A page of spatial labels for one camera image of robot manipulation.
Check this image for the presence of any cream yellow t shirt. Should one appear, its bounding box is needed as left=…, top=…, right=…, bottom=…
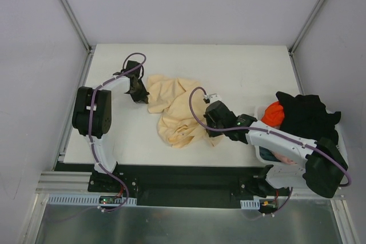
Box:
left=146, top=74, right=223, bottom=149

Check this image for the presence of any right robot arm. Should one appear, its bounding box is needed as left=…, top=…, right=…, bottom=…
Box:
left=204, top=99, right=351, bottom=198

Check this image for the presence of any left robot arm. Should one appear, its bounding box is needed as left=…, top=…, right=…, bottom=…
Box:
left=71, top=60, right=149, bottom=192

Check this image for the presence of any orange t shirt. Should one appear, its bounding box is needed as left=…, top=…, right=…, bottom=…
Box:
left=261, top=101, right=285, bottom=127

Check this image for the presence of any blue garment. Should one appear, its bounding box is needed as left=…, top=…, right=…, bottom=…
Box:
left=259, top=147, right=278, bottom=162

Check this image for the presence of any pink garment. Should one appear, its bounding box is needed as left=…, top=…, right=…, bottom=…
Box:
left=273, top=153, right=297, bottom=165

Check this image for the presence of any white laundry basket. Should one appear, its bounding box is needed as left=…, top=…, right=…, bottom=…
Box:
left=254, top=105, right=348, bottom=167

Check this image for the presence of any black t shirt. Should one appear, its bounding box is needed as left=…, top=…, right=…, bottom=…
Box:
left=276, top=91, right=341, bottom=144

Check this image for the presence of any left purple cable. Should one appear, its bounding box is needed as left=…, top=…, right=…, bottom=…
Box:
left=88, top=52, right=148, bottom=213

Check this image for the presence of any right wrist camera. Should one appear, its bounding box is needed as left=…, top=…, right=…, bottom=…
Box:
left=204, top=93, right=221, bottom=104

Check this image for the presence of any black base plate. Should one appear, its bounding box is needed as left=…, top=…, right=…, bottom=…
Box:
left=55, top=163, right=290, bottom=209

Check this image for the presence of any left aluminium frame post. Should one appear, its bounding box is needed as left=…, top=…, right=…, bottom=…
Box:
left=59, top=0, right=93, bottom=53

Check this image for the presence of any aluminium frame post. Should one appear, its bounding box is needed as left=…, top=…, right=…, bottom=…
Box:
left=288, top=0, right=327, bottom=57
left=59, top=0, right=93, bottom=53

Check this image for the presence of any right white cable duct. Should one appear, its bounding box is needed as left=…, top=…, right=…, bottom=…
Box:
left=240, top=199, right=260, bottom=210

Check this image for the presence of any white cable duct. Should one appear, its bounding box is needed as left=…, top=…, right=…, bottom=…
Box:
left=240, top=199, right=260, bottom=210
left=48, top=194, right=137, bottom=207

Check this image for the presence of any right aluminium frame post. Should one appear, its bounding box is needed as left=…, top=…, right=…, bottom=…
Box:
left=288, top=0, right=327, bottom=57

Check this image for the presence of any left white cable duct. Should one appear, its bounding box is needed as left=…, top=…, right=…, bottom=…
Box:
left=48, top=194, right=137, bottom=207

